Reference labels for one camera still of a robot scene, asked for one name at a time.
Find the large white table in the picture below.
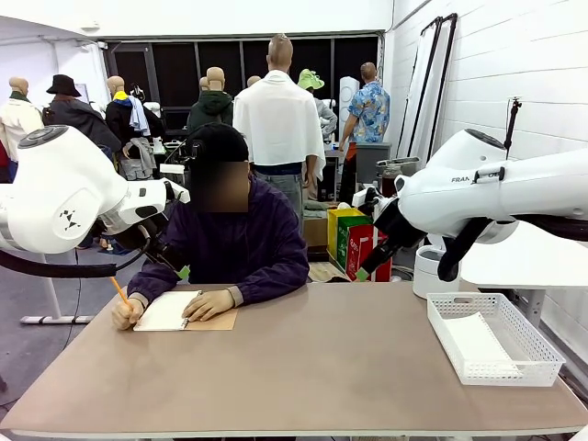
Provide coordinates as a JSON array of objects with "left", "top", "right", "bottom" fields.
[{"left": 458, "top": 220, "right": 588, "bottom": 328}]

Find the mannequin with yellow scarf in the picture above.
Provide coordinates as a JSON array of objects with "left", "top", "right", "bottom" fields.
[{"left": 105, "top": 75, "right": 169, "bottom": 181}]

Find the person left forearm navy sleeve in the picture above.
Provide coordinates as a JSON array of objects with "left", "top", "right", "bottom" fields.
[{"left": 227, "top": 254, "right": 311, "bottom": 308}]

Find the grey cabinet box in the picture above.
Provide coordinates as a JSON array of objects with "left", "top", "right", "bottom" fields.
[{"left": 355, "top": 141, "right": 392, "bottom": 185}]

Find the white perforated plastic basket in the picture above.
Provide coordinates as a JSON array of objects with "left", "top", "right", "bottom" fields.
[{"left": 425, "top": 292, "right": 567, "bottom": 388}]

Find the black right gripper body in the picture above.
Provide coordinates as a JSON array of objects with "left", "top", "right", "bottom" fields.
[{"left": 374, "top": 197, "right": 427, "bottom": 253}]

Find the brown cardboard box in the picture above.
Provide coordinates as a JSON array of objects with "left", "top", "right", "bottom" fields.
[{"left": 302, "top": 215, "right": 330, "bottom": 252}]

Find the green shopping bag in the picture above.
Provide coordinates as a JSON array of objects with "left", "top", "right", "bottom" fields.
[{"left": 336, "top": 215, "right": 374, "bottom": 275}]

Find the mannequin with green hat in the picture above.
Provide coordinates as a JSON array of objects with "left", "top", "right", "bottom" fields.
[{"left": 297, "top": 68, "right": 340, "bottom": 139}]

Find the person in navy jacket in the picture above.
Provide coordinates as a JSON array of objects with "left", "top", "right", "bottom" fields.
[{"left": 126, "top": 122, "right": 311, "bottom": 308}]

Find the mannequin in cream shirt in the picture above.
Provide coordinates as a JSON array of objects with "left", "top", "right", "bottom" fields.
[{"left": 0, "top": 76, "right": 46, "bottom": 162}]

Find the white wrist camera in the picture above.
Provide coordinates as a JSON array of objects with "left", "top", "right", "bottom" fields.
[
  {"left": 164, "top": 179, "right": 191, "bottom": 205},
  {"left": 352, "top": 187, "right": 383, "bottom": 214}
]

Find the grey metal tray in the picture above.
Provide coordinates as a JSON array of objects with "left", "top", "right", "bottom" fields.
[{"left": 375, "top": 156, "right": 421, "bottom": 169}]

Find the white notepad paper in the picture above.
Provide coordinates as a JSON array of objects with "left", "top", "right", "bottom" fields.
[{"left": 132, "top": 288, "right": 239, "bottom": 333}]

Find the white round trash bin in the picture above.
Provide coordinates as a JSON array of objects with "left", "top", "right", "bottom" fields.
[{"left": 412, "top": 233, "right": 462, "bottom": 300}]

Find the red shopping bag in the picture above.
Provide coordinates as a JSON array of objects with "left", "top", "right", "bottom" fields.
[{"left": 345, "top": 223, "right": 396, "bottom": 282}]

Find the person right forearm navy sleeve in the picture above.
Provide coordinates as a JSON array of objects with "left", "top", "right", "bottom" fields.
[{"left": 126, "top": 261, "right": 185, "bottom": 308}]

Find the person right hand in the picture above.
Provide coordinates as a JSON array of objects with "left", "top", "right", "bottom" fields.
[{"left": 111, "top": 296, "right": 146, "bottom": 331}]

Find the black framed white panel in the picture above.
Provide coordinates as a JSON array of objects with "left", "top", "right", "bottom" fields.
[
  {"left": 397, "top": 16, "right": 445, "bottom": 160},
  {"left": 415, "top": 12, "right": 459, "bottom": 157}
]

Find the person left hand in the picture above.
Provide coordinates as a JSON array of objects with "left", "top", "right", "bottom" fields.
[{"left": 181, "top": 288, "right": 235, "bottom": 323}]

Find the white floor stand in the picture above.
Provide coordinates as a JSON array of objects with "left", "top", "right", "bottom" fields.
[{"left": 19, "top": 250, "right": 96, "bottom": 326}]

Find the mannequin with white towel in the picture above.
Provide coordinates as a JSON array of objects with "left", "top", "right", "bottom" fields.
[{"left": 232, "top": 33, "right": 327, "bottom": 231}]

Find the yellow shopping bag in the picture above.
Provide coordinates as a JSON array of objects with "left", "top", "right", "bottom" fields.
[{"left": 326, "top": 207, "right": 368, "bottom": 272}]

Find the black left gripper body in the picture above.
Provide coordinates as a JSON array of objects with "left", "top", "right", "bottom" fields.
[{"left": 143, "top": 235, "right": 187, "bottom": 276}]

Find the mannequin with black hat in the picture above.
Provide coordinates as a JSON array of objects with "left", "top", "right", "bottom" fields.
[{"left": 41, "top": 73, "right": 123, "bottom": 155}]

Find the olive green cloth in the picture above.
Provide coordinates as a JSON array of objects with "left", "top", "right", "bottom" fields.
[{"left": 304, "top": 200, "right": 340, "bottom": 222}]

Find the mannequin in dark green hoodie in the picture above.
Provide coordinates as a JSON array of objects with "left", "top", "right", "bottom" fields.
[{"left": 187, "top": 66, "right": 235, "bottom": 135}]

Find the white oval tower fan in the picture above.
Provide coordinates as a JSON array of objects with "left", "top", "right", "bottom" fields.
[{"left": 338, "top": 76, "right": 360, "bottom": 121}]

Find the black tripod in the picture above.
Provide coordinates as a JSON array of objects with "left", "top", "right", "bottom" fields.
[{"left": 503, "top": 96, "right": 524, "bottom": 161}]

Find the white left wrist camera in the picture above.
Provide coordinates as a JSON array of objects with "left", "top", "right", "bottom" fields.
[{"left": 164, "top": 179, "right": 191, "bottom": 205}]

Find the white paper sheet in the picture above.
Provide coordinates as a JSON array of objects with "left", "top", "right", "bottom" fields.
[{"left": 441, "top": 311, "right": 524, "bottom": 380}]

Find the yellow pencil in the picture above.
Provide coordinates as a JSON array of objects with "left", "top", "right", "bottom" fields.
[{"left": 109, "top": 276, "right": 132, "bottom": 306}]

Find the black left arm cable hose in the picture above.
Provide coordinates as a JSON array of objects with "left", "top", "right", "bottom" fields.
[{"left": 0, "top": 224, "right": 153, "bottom": 279}]

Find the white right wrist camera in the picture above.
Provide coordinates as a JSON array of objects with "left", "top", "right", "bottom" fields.
[{"left": 352, "top": 187, "right": 383, "bottom": 214}]

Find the mannequin in blue floral shirt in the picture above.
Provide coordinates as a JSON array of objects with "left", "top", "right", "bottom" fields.
[{"left": 338, "top": 62, "right": 391, "bottom": 208}]

